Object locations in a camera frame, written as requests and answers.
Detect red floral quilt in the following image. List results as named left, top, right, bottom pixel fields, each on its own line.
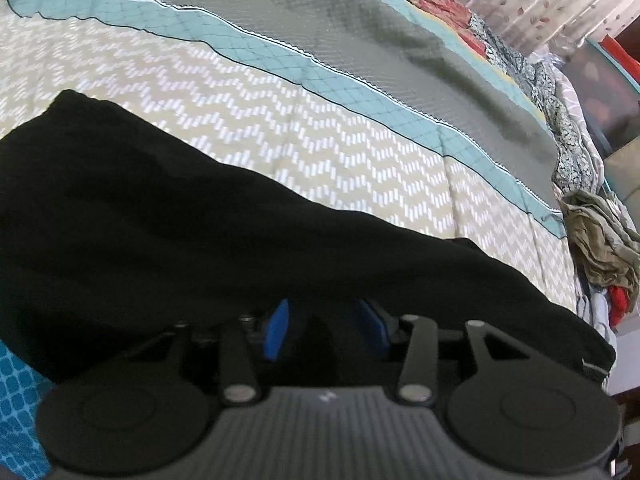
left=345, top=0, right=607, bottom=198

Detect clear plastic storage bin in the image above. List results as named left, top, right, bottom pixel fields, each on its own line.
left=565, top=39, right=640, bottom=161

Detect patterned zigzag bed sheet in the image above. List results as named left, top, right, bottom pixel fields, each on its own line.
left=0, top=0, right=571, bottom=480

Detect black pants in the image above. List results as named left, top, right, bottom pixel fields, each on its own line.
left=0, top=89, right=617, bottom=391

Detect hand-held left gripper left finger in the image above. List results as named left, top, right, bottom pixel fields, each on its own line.
left=131, top=299, right=294, bottom=407

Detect red cloth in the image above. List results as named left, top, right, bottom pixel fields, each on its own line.
left=607, top=284, right=637, bottom=322

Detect cardboard box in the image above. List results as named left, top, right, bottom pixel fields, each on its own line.
left=602, top=144, right=640, bottom=202

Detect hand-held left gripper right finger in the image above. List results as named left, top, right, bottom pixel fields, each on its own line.
left=353, top=298, right=537, bottom=407

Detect red item on bin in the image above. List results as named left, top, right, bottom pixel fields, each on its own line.
left=599, top=34, right=640, bottom=63

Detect olive crumpled cloth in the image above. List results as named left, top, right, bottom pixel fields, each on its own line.
left=559, top=189, right=640, bottom=292

